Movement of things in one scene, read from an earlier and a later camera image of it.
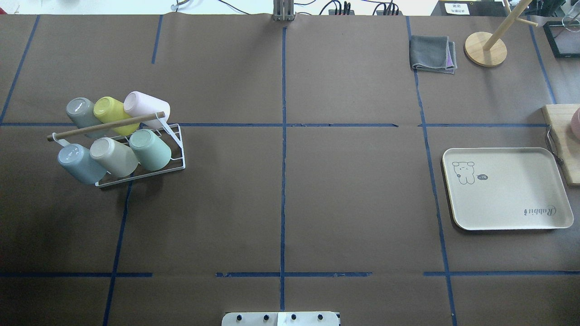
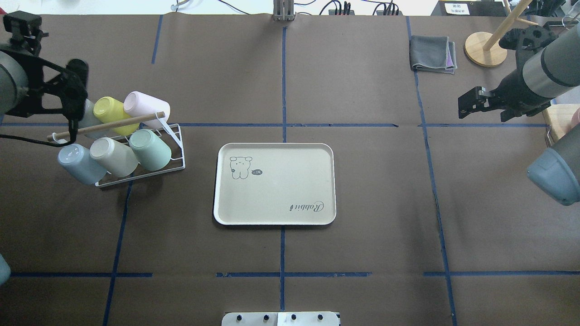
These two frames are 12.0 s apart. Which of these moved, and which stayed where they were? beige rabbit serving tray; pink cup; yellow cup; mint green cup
Moved: beige rabbit serving tray
Stayed: pink cup; mint green cup; yellow cup
